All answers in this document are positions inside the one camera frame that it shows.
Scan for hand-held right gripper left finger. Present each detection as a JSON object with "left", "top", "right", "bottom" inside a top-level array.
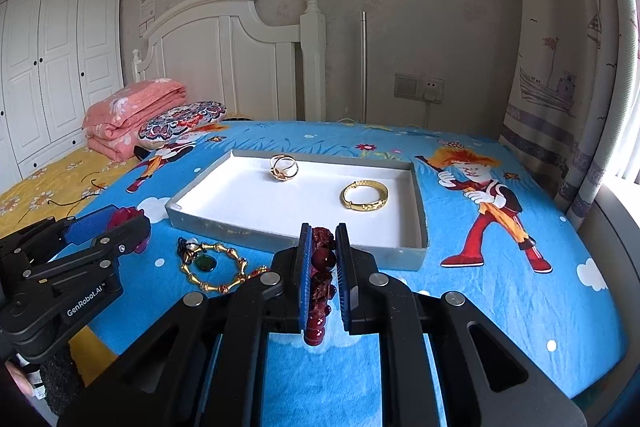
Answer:
[{"left": 57, "top": 223, "right": 314, "bottom": 427}]

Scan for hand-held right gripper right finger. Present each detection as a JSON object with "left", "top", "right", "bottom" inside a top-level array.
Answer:
[{"left": 335, "top": 223, "right": 588, "bottom": 427}]

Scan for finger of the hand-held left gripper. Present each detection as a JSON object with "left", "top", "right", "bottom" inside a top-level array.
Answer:
[
  {"left": 25, "top": 213, "right": 152, "bottom": 289},
  {"left": 0, "top": 205, "right": 121, "bottom": 279}
]

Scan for red bead bracelet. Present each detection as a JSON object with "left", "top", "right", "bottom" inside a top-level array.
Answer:
[{"left": 302, "top": 227, "right": 337, "bottom": 348}]

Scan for red rose brooch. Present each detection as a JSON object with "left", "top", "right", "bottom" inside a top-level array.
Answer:
[{"left": 107, "top": 205, "right": 151, "bottom": 254}]

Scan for gold bamboo-link bracelet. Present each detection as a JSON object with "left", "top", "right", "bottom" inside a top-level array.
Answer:
[{"left": 181, "top": 243, "right": 249, "bottom": 294}]

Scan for grey shallow box tray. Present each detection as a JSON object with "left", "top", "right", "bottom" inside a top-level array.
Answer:
[{"left": 165, "top": 149, "right": 431, "bottom": 267}]

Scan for green beetle brooch with pearl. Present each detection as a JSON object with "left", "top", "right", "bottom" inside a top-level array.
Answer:
[{"left": 176, "top": 237, "right": 219, "bottom": 273}]

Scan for person's left hand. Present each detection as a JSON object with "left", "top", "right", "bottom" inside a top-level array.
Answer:
[{"left": 4, "top": 358, "right": 32, "bottom": 401}]

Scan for yellow floral bed sheet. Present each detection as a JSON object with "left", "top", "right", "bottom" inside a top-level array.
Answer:
[{"left": 0, "top": 147, "right": 141, "bottom": 368}]

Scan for gold bangle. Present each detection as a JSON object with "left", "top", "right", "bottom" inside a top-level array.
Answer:
[{"left": 342, "top": 180, "right": 389, "bottom": 211}]

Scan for gold interlocked rings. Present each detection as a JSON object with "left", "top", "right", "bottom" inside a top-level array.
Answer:
[{"left": 270, "top": 154, "right": 300, "bottom": 182}]

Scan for folded pink floral quilt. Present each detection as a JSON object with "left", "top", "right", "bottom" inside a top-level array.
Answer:
[{"left": 82, "top": 78, "right": 189, "bottom": 162}]

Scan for mandala patterned pillow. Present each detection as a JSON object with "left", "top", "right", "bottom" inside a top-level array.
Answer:
[{"left": 137, "top": 102, "right": 227, "bottom": 150}]

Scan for blue cartoon printed blanket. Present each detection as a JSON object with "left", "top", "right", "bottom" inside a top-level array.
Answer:
[{"left": 75, "top": 119, "right": 628, "bottom": 427}]

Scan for white wardrobe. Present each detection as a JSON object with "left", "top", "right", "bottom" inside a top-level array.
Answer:
[{"left": 0, "top": 0, "right": 126, "bottom": 180}]

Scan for silver metal pole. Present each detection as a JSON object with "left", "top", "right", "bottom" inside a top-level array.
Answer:
[{"left": 360, "top": 11, "right": 370, "bottom": 125}]

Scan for white wooden headboard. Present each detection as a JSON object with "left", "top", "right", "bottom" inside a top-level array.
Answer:
[{"left": 131, "top": 0, "right": 327, "bottom": 124}]

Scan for ship printed curtain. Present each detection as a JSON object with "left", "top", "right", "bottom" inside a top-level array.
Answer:
[{"left": 500, "top": 0, "right": 640, "bottom": 230}]

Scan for black cord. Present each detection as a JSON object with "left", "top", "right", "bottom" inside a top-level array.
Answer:
[{"left": 47, "top": 177, "right": 108, "bottom": 208}]

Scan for grey wall switch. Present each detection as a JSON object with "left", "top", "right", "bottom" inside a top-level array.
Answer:
[{"left": 394, "top": 73, "right": 426, "bottom": 100}]

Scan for paper notice on wall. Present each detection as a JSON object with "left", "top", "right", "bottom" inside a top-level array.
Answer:
[{"left": 137, "top": 0, "right": 158, "bottom": 38}]

